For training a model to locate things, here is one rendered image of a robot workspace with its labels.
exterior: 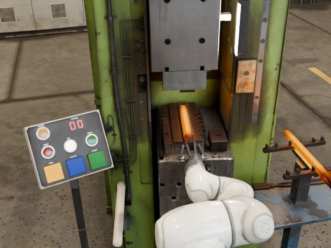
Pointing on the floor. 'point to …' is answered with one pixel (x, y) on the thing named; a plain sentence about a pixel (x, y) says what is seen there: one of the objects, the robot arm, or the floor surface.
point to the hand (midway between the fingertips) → (189, 141)
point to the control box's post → (79, 212)
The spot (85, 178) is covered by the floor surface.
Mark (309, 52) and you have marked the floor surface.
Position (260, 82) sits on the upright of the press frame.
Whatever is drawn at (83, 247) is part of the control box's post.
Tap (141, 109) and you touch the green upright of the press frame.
